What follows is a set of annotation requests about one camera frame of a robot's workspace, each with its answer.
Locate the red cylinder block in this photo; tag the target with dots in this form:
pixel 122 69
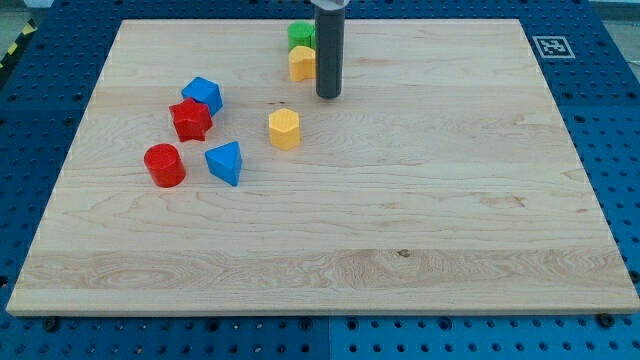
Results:
pixel 164 165

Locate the yellow hexagon block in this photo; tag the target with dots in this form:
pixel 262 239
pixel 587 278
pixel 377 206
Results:
pixel 284 129

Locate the green cylinder block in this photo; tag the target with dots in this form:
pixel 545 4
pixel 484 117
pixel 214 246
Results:
pixel 301 33

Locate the white fiducial marker tag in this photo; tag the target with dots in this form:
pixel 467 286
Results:
pixel 553 47

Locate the blue cube block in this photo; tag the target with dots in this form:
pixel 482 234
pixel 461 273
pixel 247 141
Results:
pixel 204 91

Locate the blue triangle block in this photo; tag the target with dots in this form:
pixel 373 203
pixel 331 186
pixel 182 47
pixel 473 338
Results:
pixel 225 162

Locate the red star block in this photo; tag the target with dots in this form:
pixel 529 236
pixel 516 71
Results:
pixel 191 120

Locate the light wooden board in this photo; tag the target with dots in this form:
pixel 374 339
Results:
pixel 442 181

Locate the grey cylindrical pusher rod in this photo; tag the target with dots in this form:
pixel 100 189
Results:
pixel 329 36

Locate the yellow black hazard tape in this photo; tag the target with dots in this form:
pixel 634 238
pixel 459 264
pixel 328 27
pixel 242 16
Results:
pixel 18 47

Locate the yellow heart block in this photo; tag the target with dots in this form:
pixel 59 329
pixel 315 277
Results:
pixel 301 63

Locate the silver rod mount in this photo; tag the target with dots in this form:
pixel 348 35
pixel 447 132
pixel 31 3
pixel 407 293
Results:
pixel 330 5

